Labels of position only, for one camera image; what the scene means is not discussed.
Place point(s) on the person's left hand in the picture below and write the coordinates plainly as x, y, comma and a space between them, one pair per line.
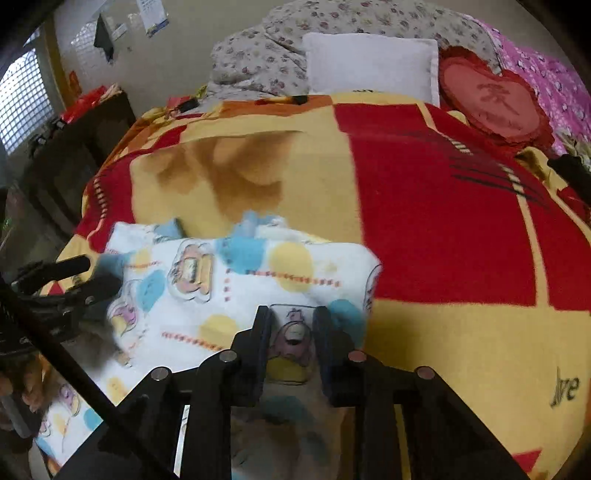
25, 390

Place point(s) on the small black device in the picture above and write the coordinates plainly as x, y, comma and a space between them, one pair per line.
188, 105

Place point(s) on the black cloth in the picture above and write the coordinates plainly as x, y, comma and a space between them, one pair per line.
572, 177

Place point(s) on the red bag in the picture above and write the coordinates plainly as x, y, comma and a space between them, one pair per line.
85, 104

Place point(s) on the dark wooden cabinet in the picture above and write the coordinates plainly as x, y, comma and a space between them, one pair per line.
78, 157

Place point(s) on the grey floral quilt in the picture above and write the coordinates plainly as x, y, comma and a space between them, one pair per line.
258, 55

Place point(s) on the red heart cushion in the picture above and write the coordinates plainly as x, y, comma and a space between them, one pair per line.
498, 101

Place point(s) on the window with grid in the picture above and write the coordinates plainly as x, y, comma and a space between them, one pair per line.
25, 101

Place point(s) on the pink printed bedding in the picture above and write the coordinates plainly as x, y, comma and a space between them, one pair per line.
547, 74

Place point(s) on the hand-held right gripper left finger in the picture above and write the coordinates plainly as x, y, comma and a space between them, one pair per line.
260, 353

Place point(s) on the red and yellow printed blanket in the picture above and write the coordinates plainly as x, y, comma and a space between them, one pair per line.
438, 207

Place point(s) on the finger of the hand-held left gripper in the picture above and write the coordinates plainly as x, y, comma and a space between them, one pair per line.
92, 288
60, 267

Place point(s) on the white cartoon print baby garment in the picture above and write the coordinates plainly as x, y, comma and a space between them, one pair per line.
194, 318

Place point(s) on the small black object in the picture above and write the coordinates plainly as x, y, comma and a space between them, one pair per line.
298, 99

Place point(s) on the dark hanging cloth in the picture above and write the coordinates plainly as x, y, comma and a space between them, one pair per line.
105, 39

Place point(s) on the white pillow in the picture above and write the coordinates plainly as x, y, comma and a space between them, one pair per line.
369, 64

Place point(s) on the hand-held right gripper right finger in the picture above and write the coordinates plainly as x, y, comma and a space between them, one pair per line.
324, 355

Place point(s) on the wall calendar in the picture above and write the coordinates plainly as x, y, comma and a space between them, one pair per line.
152, 16

